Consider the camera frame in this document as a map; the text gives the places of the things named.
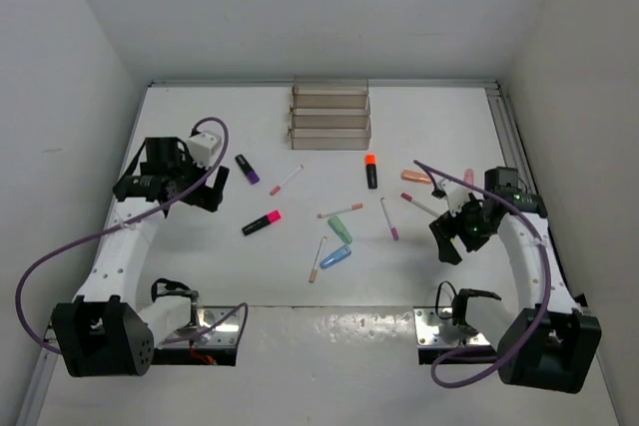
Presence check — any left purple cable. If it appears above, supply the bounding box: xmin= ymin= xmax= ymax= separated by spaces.
xmin=14 ymin=117 xmax=250 ymax=353

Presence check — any metal base plate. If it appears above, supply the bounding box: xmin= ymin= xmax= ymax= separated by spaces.
xmin=413 ymin=307 xmax=490 ymax=349
xmin=165 ymin=307 xmax=244 ymax=349

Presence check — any peach capped lower marker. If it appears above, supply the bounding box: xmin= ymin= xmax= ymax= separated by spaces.
xmin=309 ymin=236 xmax=327 ymax=284

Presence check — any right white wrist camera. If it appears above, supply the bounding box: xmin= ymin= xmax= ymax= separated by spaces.
xmin=432 ymin=181 xmax=471 ymax=216

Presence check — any pink capped white marker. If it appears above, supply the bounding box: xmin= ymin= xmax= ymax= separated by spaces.
xmin=270 ymin=165 xmax=304 ymax=197

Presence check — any pink black highlighter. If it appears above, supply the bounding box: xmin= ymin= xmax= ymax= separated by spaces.
xmin=242 ymin=211 xmax=282 ymax=236

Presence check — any magenta capped white marker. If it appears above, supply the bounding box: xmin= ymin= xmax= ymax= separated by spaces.
xmin=380 ymin=197 xmax=399 ymax=241

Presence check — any peach capped horizontal marker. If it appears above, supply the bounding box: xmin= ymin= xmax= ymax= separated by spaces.
xmin=317 ymin=203 xmax=363 ymax=218

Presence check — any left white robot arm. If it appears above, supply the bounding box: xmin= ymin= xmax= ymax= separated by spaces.
xmin=52 ymin=132 xmax=229 ymax=377

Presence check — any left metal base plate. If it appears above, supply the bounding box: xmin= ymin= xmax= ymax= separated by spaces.
xmin=165 ymin=307 xmax=244 ymax=349

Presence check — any clear tiered organizer tray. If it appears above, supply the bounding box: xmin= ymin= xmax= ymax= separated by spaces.
xmin=288 ymin=77 xmax=371 ymax=151

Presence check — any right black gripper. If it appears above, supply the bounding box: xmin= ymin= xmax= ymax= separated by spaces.
xmin=428 ymin=193 xmax=494 ymax=264

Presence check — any orange black highlighter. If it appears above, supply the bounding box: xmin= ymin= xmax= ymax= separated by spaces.
xmin=364 ymin=154 xmax=378 ymax=190

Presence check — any red capped white marker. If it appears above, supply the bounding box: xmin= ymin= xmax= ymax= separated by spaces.
xmin=400 ymin=193 xmax=441 ymax=217

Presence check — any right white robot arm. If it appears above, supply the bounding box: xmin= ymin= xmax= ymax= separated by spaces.
xmin=420 ymin=164 xmax=602 ymax=394

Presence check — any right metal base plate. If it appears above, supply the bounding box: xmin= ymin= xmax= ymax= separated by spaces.
xmin=413 ymin=307 xmax=490 ymax=349

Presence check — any purple black highlighter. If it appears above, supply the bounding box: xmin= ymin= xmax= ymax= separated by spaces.
xmin=235 ymin=154 xmax=260 ymax=185

